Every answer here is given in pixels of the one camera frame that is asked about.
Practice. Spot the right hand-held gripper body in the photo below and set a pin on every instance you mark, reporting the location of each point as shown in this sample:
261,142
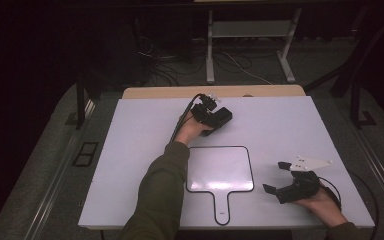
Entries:
300,188

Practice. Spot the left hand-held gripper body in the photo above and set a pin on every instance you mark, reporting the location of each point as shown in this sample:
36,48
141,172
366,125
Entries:
204,111

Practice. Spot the black whiteboard eraser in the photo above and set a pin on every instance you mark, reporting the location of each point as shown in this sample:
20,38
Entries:
218,124

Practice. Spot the white paddle-shaped whiteboard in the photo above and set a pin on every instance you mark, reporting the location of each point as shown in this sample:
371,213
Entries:
220,166

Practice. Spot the person's left hand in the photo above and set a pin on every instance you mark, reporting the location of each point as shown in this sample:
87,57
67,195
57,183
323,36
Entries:
188,130

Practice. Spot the person's right hand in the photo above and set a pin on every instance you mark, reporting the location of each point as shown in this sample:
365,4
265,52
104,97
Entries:
326,206

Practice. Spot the white metal stand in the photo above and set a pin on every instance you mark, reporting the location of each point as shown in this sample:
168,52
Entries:
209,50

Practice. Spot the black metal stand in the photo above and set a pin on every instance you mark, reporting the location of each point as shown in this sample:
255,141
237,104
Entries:
80,100
355,103

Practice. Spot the metal floor rail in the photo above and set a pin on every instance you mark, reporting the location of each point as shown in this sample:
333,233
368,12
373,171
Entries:
380,166
51,186

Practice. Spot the black floor outlet frame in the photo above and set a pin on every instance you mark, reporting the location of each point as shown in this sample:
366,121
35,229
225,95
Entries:
80,160

